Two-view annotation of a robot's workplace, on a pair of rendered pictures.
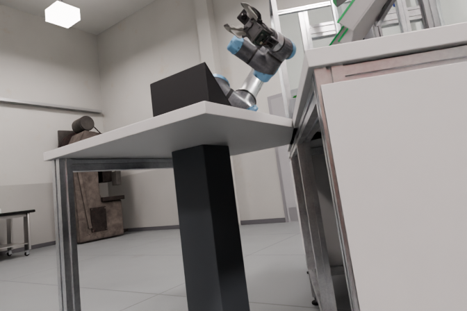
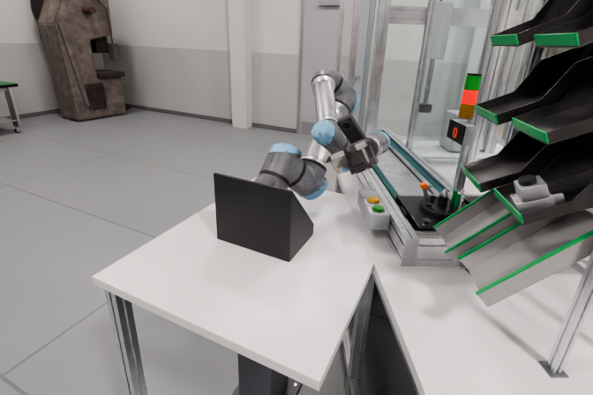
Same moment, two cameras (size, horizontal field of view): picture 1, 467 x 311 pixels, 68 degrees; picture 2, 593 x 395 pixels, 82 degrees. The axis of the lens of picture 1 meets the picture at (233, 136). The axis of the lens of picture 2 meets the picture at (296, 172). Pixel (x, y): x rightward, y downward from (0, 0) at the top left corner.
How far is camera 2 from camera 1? 91 cm
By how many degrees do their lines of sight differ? 31
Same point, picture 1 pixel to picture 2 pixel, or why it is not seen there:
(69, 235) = (131, 346)
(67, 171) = not seen: hidden behind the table
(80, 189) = (71, 62)
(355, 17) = (497, 295)
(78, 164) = not seen: hidden behind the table
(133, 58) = not seen: outside the picture
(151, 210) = (156, 92)
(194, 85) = (274, 209)
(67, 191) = (126, 311)
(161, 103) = (228, 203)
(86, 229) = (83, 107)
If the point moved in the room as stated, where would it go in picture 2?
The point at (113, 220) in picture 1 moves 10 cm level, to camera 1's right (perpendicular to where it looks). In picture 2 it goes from (114, 98) to (119, 99)
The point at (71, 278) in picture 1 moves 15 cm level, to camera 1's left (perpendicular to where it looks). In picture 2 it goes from (137, 376) to (88, 381)
